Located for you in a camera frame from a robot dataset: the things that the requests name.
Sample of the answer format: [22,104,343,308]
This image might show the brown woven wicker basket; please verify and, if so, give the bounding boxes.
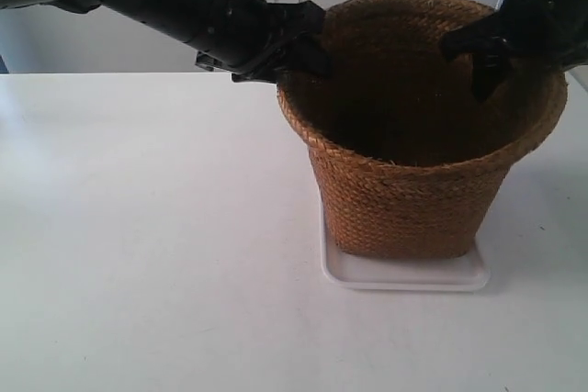
[277,0,568,259]

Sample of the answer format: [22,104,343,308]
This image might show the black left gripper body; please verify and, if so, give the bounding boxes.
[186,0,294,83]

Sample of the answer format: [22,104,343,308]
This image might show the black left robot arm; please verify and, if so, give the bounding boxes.
[1,0,332,84]

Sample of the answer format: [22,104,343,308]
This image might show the white plastic tray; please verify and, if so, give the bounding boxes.
[321,222,491,293]

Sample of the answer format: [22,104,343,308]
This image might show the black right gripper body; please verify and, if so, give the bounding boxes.
[493,0,587,70]

